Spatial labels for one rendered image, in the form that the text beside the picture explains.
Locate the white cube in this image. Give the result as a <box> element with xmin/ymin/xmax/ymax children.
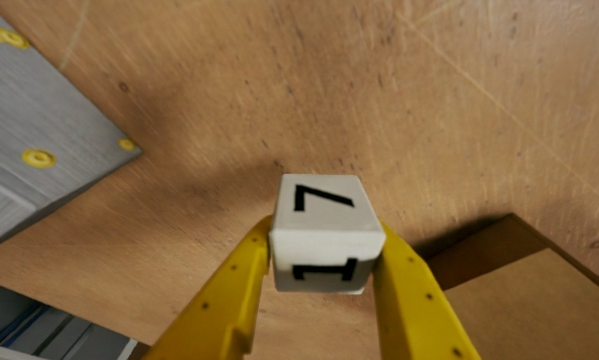
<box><xmin>269</xmin><ymin>174</ymin><xmax>386</xmax><ymax>294</ymax></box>

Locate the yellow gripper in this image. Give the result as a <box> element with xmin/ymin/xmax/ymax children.
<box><xmin>141</xmin><ymin>214</ymin><xmax>481</xmax><ymax>360</ymax></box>

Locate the open brown cardboard box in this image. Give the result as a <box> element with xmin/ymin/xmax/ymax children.
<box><xmin>424</xmin><ymin>214</ymin><xmax>599</xmax><ymax>360</ymax></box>

